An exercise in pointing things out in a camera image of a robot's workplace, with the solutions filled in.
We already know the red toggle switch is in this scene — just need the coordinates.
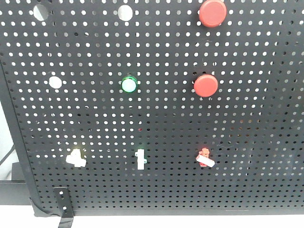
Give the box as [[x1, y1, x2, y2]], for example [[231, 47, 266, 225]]
[[196, 148, 215, 167]]

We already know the yellow-lit white toggle switch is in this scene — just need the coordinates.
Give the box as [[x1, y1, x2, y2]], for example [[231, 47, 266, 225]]
[[66, 149, 86, 168]]

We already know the black perforated pegboard panel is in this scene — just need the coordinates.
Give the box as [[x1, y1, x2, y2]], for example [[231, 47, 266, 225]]
[[0, 0, 304, 217]]

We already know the green illuminated push button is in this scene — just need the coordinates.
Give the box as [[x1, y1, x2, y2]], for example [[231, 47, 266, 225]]
[[121, 76, 138, 93]]

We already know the lower red mushroom push button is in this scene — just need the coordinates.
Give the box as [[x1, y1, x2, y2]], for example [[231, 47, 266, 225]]
[[194, 74, 218, 97]]

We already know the red mushroom push button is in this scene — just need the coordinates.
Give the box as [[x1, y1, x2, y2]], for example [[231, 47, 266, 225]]
[[194, 74, 218, 97], [199, 0, 227, 28]]

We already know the upper red mushroom push button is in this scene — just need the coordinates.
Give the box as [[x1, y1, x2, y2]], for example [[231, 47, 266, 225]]
[[199, 0, 227, 28]]

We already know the black open box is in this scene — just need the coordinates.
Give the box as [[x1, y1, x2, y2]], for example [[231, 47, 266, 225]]
[[0, 162, 31, 206]]

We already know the white standing desk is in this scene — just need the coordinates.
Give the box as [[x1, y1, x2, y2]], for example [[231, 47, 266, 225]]
[[0, 205, 304, 228]]

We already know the green-lit white toggle switch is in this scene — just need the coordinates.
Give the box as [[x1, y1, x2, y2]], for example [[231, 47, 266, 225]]
[[134, 149, 147, 170]]

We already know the left black clamp bracket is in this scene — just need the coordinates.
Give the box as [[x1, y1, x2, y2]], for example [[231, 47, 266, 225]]
[[54, 187, 74, 228]]

